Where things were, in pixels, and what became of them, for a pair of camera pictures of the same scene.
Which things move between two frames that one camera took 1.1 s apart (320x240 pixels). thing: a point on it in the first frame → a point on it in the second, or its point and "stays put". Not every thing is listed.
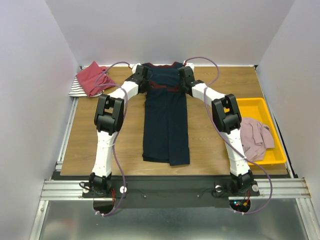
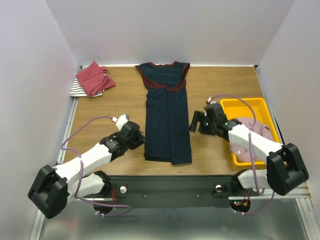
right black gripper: [183, 85] → [201, 123]
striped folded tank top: [77, 90] stays put
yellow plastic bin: [256, 108] stays put
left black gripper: [148, 87] → [140, 139]
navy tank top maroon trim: [165, 127] stays put
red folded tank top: [94, 79] stays put
